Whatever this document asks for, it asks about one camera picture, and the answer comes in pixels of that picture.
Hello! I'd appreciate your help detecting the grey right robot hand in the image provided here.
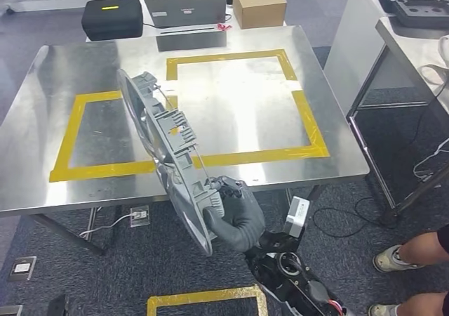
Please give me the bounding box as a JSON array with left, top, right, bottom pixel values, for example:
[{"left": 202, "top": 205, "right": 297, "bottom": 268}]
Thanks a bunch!
[{"left": 202, "top": 176, "right": 266, "bottom": 253}]

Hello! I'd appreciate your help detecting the silver hubcap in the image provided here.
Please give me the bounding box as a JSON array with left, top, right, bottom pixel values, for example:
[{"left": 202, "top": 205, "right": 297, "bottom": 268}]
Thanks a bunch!
[{"left": 116, "top": 68, "right": 225, "bottom": 258}]

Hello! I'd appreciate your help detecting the stainless steel workbench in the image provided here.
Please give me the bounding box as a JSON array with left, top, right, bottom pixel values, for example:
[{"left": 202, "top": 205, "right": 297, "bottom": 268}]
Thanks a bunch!
[{"left": 0, "top": 25, "right": 370, "bottom": 256}]

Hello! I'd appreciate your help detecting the yellow tape double rectangle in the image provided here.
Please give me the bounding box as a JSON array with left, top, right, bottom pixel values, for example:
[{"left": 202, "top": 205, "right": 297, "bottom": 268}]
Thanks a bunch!
[{"left": 49, "top": 48, "right": 331, "bottom": 183}]

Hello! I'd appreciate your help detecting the yellow floor tape outline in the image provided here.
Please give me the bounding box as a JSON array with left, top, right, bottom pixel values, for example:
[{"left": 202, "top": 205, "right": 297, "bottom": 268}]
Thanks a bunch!
[{"left": 146, "top": 284, "right": 269, "bottom": 316}]

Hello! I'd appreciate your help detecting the brown cardboard box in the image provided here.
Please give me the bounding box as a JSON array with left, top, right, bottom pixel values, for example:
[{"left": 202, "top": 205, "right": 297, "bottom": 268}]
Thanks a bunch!
[{"left": 232, "top": 0, "right": 288, "bottom": 29}]

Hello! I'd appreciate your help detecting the white office desk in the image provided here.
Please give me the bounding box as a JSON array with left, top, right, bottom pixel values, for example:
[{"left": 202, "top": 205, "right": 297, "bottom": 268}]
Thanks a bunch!
[{"left": 86, "top": 0, "right": 287, "bottom": 43}]

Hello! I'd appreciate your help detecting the grey laptop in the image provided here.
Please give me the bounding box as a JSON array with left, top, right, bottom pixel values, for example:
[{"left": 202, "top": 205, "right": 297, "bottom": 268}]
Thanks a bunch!
[{"left": 142, "top": 0, "right": 228, "bottom": 29}]

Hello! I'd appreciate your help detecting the person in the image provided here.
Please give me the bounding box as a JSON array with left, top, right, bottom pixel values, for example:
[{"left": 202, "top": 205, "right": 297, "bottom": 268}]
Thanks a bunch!
[{"left": 368, "top": 224, "right": 449, "bottom": 316}]

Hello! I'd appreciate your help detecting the black zip case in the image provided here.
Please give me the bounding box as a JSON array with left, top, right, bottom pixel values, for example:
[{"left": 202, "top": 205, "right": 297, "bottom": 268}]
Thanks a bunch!
[{"left": 81, "top": 0, "right": 144, "bottom": 41}]

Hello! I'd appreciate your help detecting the black foam tray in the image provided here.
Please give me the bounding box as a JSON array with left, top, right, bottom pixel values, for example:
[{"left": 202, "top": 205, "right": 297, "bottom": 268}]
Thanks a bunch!
[{"left": 377, "top": 0, "right": 449, "bottom": 29}]

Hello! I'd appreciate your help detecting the white VR headset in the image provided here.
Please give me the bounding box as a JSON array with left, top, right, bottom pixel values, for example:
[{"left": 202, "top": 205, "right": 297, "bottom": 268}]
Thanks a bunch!
[{"left": 417, "top": 34, "right": 449, "bottom": 101}]

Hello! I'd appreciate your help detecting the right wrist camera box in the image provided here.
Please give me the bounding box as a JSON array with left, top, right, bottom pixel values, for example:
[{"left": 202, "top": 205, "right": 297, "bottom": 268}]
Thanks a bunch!
[{"left": 283, "top": 196, "right": 311, "bottom": 239}]

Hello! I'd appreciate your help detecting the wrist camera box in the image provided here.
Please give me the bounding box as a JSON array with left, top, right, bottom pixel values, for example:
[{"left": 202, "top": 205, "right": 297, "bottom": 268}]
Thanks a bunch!
[
  {"left": 283, "top": 196, "right": 311, "bottom": 239},
  {"left": 46, "top": 294, "right": 70, "bottom": 316}
]

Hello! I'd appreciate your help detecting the black floor cable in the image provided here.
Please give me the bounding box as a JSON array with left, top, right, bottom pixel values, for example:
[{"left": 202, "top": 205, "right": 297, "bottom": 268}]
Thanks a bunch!
[{"left": 312, "top": 79, "right": 449, "bottom": 239}]

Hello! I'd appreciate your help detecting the white adapter cable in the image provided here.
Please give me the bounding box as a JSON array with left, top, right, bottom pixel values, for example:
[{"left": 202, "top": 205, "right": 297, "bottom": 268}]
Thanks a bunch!
[{"left": 78, "top": 206, "right": 132, "bottom": 238}]

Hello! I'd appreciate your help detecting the white controller cable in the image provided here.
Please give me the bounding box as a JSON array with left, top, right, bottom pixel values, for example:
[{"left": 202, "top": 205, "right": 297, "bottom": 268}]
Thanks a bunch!
[{"left": 413, "top": 137, "right": 449, "bottom": 183}]

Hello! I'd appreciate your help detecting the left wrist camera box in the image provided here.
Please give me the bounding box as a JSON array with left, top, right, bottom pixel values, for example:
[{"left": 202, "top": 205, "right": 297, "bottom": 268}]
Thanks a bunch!
[{"left": 46, "top": 294, "right": 70, "bottom": 316}]

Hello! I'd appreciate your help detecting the steel frame table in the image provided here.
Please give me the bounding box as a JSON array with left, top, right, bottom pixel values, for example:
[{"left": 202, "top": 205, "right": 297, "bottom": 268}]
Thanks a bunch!
[{"left": 346, "top": 15, "right": 449, "bottom": 218}]

